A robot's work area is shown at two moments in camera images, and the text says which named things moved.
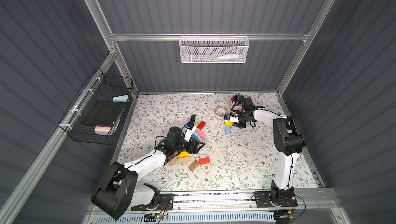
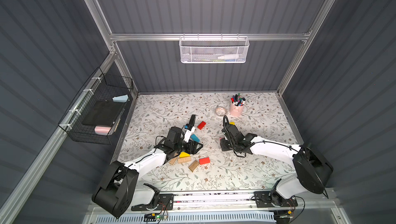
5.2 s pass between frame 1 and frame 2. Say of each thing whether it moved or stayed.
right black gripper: moved
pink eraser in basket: stayed
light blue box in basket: stayed
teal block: stayed
